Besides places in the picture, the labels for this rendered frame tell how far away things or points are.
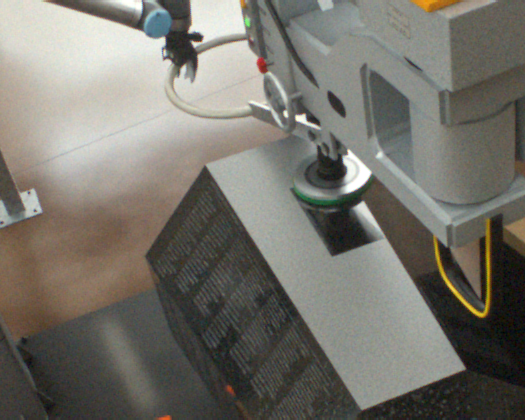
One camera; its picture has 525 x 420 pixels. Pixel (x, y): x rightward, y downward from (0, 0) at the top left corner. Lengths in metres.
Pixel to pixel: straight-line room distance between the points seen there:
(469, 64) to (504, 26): 0.08
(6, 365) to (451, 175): 1.82
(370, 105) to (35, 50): 3.86
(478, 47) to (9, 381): 2.13
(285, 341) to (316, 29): 0.72
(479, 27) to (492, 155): 0.33
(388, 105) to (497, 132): 0.30
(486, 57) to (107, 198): 2.91
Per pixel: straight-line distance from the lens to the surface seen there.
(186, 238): 2.69
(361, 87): 1.87
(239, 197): 2.57
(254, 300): 2.35
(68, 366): 3.49
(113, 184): 4.28
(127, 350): 3.45
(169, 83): 3.04
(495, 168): 1.74
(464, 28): 1.44
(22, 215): 4.27
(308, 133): 2.38
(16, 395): 3.23
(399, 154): 1.92
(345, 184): 2.50
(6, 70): 5.48
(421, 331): 2.12
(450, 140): 1.68
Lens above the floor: 2.41
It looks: 41 degrees down
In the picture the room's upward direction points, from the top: 10 degrees counter-clockwise
